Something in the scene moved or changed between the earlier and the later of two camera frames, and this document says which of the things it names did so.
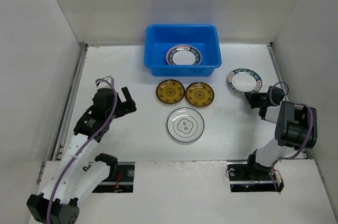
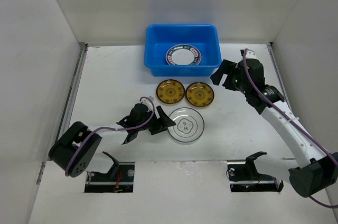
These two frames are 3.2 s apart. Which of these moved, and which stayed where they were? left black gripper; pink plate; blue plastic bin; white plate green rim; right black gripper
Moved: right black gripper; left black gripper
Stayed: blue plastic bin; pink plate; white plate green rim
